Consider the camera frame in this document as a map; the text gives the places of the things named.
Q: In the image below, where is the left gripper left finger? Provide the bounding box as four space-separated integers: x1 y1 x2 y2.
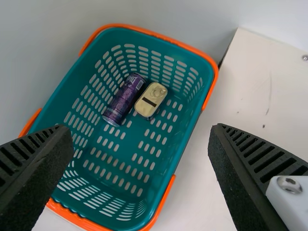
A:
0 124 74 231

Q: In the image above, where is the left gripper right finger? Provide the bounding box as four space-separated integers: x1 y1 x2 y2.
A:
207 123 308 231

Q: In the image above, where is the purple can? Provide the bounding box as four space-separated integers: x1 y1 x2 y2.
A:
103 72 147 128

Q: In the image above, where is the teal shopping basket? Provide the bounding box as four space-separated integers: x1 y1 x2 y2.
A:
18 23 219 231

